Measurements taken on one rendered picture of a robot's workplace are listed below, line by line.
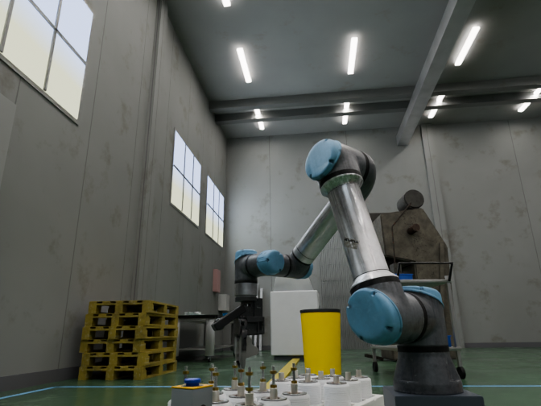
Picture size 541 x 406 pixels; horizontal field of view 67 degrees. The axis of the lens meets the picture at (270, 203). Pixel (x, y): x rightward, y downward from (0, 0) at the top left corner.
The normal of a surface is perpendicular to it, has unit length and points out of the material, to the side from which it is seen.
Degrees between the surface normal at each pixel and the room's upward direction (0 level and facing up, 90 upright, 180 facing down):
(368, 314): 97
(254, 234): 90
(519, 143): 90
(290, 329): 90
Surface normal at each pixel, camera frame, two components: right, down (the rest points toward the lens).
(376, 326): -0.75, -0.07
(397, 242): 0.02, -0.31
